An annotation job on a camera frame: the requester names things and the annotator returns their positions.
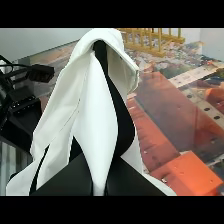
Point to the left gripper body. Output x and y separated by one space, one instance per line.
20 110

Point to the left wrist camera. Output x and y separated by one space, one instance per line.
40 73

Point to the yellow wooden rack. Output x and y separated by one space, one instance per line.
150 40

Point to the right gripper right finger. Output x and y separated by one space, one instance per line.
133 181

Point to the white and black garment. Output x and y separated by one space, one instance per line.
96 110

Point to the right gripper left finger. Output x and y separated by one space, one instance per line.
68 181

